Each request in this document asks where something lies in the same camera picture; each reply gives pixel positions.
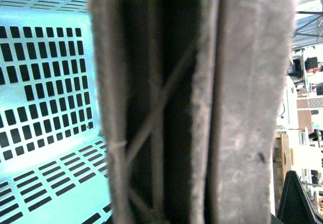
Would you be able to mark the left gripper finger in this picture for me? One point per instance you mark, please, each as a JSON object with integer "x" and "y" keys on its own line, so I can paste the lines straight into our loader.
{"x": 295, "y": 205}

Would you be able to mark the light blue plastic basket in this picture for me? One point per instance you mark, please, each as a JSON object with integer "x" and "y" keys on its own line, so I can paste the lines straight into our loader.
{"x": 53, "y": 167}

